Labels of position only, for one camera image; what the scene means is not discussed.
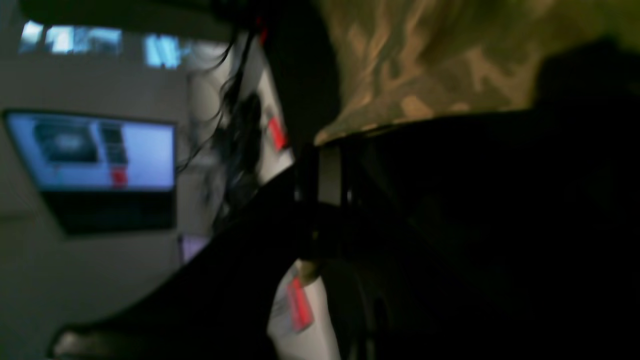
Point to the red clamp rear left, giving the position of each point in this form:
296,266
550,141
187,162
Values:
277,134

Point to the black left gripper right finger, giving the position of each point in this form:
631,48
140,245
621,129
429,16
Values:
495,236

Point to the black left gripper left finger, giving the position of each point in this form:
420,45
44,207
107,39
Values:
218,306

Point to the laptop with lit screen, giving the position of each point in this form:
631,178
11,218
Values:
97,174

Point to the camouflage t-shirt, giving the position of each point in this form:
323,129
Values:
407,61

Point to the black table cloth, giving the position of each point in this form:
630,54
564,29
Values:
301,59

